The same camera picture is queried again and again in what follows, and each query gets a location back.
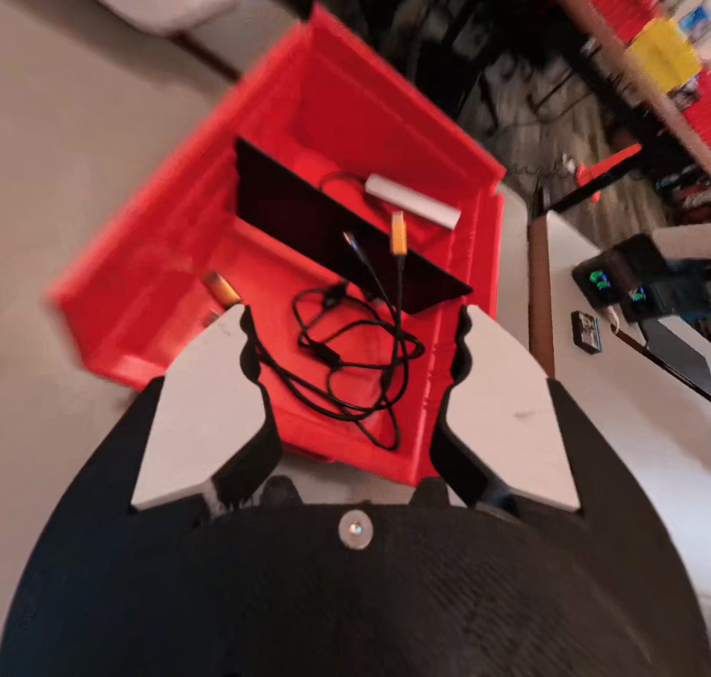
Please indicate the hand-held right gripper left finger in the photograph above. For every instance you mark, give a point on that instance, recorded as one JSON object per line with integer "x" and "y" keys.
{"x": 205, "y": 410}

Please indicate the black angled panel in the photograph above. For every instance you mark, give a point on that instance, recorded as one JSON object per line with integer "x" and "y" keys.
{"x": 677, "y": 355}

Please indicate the grey USB hub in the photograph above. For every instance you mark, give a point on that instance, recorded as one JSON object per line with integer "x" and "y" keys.
{"x": 411, "y": 199}

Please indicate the black bin divider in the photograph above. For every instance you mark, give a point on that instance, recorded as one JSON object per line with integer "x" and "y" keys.
{"x": 289, "y": 210}

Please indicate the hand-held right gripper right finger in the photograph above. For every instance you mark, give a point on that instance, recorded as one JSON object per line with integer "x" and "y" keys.
{"x": 500, "y": 410}

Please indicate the black device with green lights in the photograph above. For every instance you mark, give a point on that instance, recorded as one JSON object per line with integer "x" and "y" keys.
{"x": 600, "y": 282}

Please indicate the yellow storage bin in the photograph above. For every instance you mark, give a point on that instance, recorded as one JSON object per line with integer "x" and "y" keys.
{"x": 664, "y": 55}

